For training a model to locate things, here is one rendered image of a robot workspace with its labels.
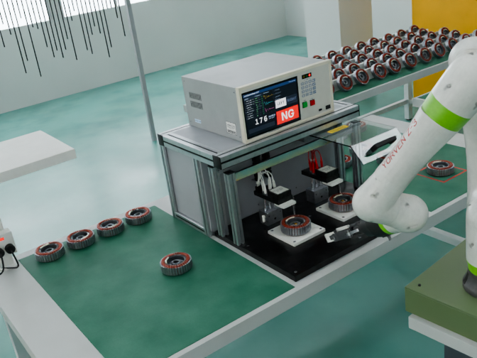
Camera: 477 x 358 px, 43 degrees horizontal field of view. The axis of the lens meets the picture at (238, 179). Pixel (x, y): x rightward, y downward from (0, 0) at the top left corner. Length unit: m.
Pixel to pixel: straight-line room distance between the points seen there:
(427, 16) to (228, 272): 4.34
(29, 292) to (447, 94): 1.53
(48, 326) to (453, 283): 1.24
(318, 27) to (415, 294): 4.76
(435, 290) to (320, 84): 0.94
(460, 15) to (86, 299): 4.49
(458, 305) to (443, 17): 4.43
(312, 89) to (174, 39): 6.98
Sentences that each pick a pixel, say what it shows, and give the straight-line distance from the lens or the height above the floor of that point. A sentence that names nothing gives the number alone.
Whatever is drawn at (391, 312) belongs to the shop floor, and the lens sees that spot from 3.14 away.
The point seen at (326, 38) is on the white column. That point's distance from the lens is 6.28.
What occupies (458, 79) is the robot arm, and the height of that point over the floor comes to 1.44.
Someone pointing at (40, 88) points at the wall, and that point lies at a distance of 8.45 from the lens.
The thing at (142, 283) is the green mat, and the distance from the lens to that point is 2.15.
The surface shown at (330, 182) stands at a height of 0.88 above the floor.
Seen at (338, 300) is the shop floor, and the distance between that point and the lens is 3.23.
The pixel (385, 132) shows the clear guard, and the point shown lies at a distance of 2.31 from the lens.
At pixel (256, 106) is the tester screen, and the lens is 2.16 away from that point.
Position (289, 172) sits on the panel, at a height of 0.88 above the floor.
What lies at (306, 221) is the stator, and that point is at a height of 0.82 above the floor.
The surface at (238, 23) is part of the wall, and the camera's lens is 9.84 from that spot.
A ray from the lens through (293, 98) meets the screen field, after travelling 2.27.
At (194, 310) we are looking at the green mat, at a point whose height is 0.75.
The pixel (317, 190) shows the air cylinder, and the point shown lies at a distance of 2.44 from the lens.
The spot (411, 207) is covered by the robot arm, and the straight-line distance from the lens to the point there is 1.75.
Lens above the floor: 1.84
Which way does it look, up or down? 23 degrees down
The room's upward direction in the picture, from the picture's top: 8 degrees counter-clockwise
